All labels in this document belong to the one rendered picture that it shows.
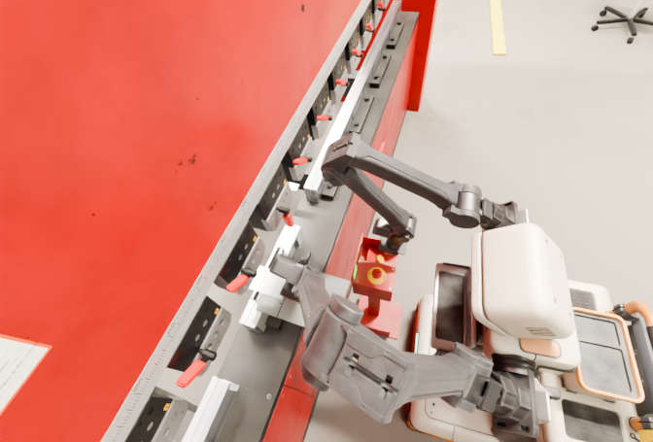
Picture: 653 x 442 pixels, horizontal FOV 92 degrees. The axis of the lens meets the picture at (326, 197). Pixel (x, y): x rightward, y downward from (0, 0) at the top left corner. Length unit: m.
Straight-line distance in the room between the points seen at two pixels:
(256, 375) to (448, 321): 0.62
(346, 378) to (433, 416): 1.32
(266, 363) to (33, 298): 0.80
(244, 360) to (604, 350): 1.09
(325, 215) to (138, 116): 0.94
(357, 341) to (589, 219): 2.45
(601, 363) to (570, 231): 1.46
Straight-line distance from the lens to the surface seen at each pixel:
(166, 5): 0.57
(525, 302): 0.71
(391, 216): 1.02
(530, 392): 0.85
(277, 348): 1.18
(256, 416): 1.17
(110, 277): 0.56
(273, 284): 1.10
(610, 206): 2.90
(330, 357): 0.44
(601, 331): 1.32
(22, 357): 0.55
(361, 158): 0.80
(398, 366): 0.42
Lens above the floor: 2.00
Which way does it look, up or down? 54 degrees down
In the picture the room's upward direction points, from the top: 11 degrees counter-clockwise
